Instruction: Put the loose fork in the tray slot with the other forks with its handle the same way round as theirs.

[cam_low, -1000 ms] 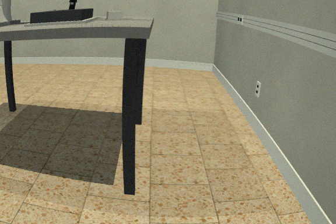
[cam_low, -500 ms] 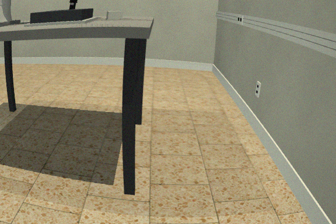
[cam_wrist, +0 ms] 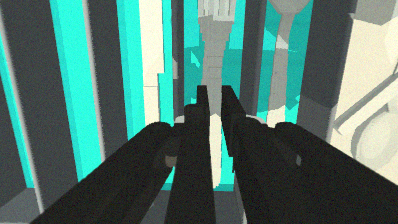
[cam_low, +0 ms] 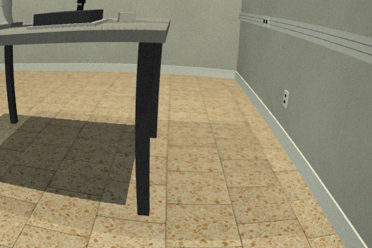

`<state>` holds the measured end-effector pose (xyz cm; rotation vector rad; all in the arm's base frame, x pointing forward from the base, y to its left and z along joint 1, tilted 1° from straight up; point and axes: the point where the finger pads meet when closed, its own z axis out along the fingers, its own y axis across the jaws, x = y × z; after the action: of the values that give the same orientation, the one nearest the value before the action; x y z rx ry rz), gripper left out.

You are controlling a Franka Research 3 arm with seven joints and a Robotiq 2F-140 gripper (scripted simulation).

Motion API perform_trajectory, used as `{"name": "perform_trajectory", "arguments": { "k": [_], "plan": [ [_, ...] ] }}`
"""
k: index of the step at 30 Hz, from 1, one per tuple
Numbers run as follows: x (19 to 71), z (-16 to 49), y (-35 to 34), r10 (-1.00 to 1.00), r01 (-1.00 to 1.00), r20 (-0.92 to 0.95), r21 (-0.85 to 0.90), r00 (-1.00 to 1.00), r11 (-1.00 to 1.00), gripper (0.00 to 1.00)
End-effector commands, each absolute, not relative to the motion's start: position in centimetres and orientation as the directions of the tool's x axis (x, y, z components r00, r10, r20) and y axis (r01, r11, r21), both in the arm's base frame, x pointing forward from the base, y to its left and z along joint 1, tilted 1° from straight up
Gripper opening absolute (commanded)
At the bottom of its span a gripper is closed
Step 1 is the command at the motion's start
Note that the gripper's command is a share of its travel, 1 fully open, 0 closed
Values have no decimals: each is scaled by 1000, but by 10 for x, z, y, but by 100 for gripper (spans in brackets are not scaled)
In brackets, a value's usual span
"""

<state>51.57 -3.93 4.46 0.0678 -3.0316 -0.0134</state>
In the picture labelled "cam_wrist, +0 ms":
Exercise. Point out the grey spoon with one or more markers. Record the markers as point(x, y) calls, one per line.
point(378, 143)
point(277, 99)

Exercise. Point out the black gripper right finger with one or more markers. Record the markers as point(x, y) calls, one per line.
point(332, 187)

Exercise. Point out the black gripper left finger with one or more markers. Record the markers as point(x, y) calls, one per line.
point(123, 187)

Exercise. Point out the cream table knife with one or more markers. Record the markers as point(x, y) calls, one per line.
point(151, 27)
point(368, 107)

